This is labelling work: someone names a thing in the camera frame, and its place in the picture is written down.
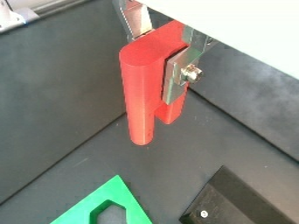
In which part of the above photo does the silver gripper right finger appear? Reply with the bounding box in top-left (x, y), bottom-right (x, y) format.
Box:
top-left (163, 26), bottom-right (218, 105)

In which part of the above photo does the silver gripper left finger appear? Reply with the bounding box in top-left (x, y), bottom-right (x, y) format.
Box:
top-left (112, 0), bottom-right (154, 40)

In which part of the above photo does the red square-circle peg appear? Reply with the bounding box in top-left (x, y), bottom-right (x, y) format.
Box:
top-left (119, 21), bottom-right (187, 145)

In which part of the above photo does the green shape sorter board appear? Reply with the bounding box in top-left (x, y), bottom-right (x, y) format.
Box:
top-left (51, 175), bottom-right (154, 224)

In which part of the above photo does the black curved holder stand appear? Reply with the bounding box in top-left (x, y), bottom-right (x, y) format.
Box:
top-left (179, 165), bottom-right (295, 224)

